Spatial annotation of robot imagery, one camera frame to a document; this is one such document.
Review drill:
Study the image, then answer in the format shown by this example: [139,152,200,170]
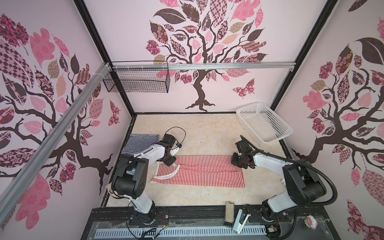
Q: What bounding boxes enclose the red white striped tank top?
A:
[151,155,246,188]

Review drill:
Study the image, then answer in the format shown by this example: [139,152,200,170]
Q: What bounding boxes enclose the blue white striped tank top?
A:
[121,134,160,155]

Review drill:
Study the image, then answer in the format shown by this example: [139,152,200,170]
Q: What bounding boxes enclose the white plastic laundry basket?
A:
[236,102,294,146]

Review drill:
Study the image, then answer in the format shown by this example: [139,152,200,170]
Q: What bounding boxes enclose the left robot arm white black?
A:
[107,134,182,224]

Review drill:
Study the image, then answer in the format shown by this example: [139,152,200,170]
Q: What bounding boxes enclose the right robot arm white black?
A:
[231,140,327,221]

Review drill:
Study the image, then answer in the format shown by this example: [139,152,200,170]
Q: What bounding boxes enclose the small beige rectangular block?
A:
[224,202,235,227]

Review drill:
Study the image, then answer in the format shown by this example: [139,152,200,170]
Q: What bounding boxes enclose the white black handheld device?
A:
[233,209,251,235]

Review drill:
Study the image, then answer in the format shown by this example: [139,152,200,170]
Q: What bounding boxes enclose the plush doll head toy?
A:
[106,184,124,199]

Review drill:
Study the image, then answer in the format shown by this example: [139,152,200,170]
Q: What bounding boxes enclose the small pink white object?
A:
[304,215,318,230]

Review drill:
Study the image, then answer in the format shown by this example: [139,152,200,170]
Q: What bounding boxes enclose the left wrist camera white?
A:
[170,143,182,157]

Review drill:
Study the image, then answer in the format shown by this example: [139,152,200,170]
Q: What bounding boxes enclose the black corrugated cable conduit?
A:
[239,134,338,207]

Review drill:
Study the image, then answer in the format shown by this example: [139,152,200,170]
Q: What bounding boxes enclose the black wire mesh basket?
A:
[103,60,171,93]

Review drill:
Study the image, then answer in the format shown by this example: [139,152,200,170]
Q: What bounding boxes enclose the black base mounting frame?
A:
[81,205,340,240]

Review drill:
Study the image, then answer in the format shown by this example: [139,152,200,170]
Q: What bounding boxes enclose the aluminium rail back horizontal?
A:
[113,62,296,71]

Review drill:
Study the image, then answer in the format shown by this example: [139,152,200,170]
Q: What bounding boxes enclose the white slotted cable duct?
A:
[92,226,267,240]

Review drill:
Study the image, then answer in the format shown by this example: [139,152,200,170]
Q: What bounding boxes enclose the aluminium rail left diagonal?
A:
[1,62,110,224]

